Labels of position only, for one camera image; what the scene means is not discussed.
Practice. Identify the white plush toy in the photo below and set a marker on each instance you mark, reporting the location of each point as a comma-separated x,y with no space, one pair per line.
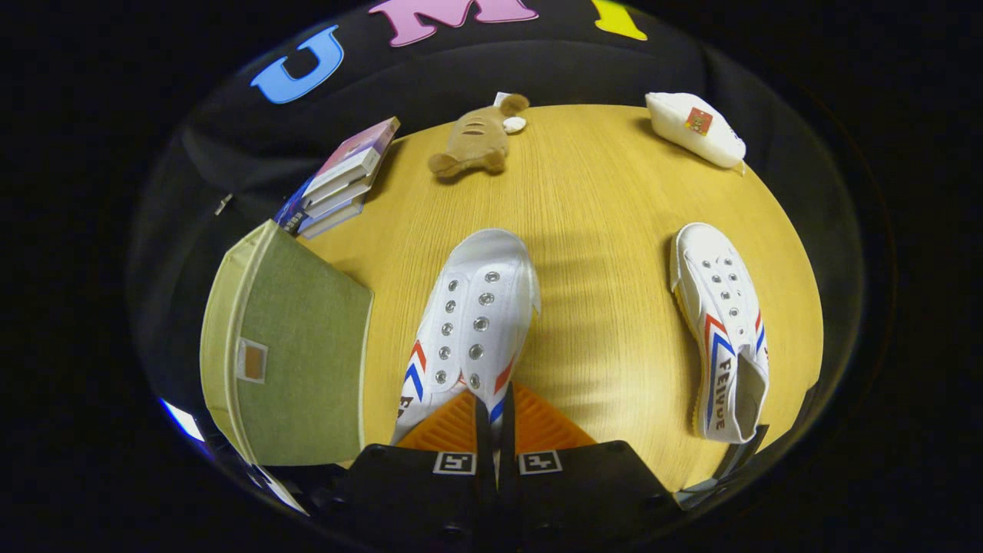
683,130

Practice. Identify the pale blue book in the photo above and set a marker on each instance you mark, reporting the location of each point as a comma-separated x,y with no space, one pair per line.
330,221

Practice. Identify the green fabric storage box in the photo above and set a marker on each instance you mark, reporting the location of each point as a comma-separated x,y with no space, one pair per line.
307,369

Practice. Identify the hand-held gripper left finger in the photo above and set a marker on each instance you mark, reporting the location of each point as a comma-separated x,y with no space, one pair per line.
484,499

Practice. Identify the silver clip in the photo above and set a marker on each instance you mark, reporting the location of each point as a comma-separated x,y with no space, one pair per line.
223,203

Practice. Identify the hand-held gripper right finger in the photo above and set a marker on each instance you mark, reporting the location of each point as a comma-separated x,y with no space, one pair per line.
507,499

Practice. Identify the white striped canvas shoe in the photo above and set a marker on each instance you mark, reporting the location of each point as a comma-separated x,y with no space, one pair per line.
476,269
714,253

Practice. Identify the white book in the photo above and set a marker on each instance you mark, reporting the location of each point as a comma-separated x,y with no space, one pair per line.
338,198

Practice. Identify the black backdrop cloth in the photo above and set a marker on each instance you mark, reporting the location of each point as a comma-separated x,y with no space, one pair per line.
430,77

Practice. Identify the pink book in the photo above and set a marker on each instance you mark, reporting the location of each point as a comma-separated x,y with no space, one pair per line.
357,142

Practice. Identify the brown plush toy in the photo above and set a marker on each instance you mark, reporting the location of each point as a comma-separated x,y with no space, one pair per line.
472,138

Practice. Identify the dark blue book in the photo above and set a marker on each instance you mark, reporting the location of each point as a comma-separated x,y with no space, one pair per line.
292,207

